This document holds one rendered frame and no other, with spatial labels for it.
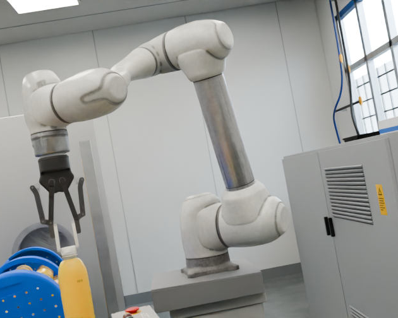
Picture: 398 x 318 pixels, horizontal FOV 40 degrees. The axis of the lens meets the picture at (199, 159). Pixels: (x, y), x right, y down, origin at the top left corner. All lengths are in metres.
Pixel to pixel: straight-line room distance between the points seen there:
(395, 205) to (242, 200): 0.99
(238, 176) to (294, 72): 5.33
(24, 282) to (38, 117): 0.48
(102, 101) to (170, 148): 5.51
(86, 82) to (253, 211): 0.76
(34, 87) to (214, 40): 0.58
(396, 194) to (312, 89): 4.62
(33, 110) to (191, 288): 0.77
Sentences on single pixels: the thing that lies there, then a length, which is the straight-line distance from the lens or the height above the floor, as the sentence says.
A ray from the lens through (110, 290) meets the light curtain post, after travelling 3.04.
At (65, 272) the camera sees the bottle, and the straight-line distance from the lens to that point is 1.39.
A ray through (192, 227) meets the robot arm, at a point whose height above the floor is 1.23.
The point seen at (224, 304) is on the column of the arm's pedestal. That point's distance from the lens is 1.86.
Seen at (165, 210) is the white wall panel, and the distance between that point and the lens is 6.75.
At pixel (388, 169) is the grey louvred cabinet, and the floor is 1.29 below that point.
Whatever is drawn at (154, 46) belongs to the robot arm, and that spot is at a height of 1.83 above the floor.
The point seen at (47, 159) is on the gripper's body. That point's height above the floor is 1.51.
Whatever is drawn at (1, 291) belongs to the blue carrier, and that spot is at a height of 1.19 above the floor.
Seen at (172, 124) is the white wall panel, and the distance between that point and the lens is 6.78.
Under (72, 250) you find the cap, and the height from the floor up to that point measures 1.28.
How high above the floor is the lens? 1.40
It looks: 2 degrees up
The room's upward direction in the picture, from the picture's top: 10 degrees counter-clockwise
